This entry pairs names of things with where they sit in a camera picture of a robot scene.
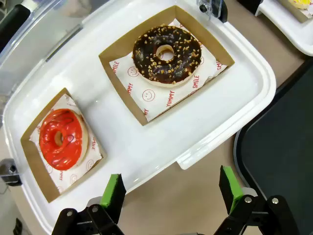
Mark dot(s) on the brown cardboard donut tray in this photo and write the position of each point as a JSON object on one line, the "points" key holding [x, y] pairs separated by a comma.
{"points": [[128, 98], [38, 166], [299, 14]]}

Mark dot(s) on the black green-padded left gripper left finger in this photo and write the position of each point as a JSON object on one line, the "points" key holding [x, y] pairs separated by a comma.
{"points": [[111, 195]]}

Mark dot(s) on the red glazed donut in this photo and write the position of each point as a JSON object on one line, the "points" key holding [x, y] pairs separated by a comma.
{"points": [[73, 151]]}

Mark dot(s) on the black serving tray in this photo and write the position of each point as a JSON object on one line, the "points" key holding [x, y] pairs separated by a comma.
{"points": [[281, 134]]}

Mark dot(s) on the chocolate donut with nut bits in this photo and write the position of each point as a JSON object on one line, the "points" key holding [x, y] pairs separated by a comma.
{"points": [[146, 61]]}

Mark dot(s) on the yellow glazed sprinkle donut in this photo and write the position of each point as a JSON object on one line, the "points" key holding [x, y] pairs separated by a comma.
{"points": [[303, 3]]}

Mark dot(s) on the white printed paper liner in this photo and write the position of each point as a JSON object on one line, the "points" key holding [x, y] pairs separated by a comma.
{"points": [[156, 102], [73, 178]]}

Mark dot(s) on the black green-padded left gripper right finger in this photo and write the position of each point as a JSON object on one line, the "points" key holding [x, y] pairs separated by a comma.
{"points": [[230, 186]]}

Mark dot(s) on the white plastic container base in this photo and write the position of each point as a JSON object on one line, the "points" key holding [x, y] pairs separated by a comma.
{"points": [[281, 24], [146, 147]]}

